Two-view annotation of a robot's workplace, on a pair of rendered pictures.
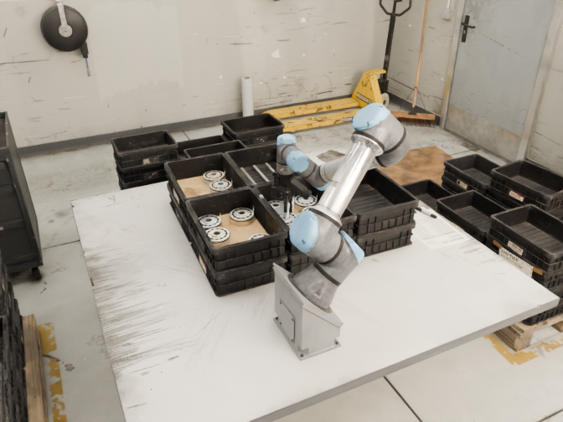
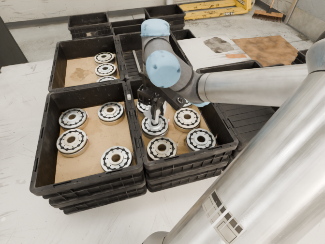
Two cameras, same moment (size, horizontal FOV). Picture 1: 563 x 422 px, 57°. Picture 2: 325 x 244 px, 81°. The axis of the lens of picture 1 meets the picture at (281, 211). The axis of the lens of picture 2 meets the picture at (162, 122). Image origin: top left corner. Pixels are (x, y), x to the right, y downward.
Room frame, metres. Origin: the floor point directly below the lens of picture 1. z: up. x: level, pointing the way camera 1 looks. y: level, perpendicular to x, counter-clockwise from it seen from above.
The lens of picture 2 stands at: (1.41, -0.12, 1.42)
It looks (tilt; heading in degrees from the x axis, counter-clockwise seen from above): 50 degrees down; 9
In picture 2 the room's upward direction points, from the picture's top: straight up
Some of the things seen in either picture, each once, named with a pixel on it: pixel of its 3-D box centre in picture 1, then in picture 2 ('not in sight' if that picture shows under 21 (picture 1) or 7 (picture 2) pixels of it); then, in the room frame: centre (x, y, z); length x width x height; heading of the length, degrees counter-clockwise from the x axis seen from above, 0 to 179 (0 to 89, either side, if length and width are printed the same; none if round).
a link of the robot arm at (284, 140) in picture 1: (286, 149); (155, 43); (1.90, -0.02, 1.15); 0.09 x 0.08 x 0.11; 19
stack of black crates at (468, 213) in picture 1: (473, 234); not in sight; (2.55, -1.13, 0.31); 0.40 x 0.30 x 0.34; 25
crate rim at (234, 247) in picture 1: (234, 218); (89, 126); (1.76, 0.19, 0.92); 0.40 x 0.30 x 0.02; 23
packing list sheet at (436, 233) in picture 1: (429, 227); not in sight; (2.03, -0.68, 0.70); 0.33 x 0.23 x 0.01; 25
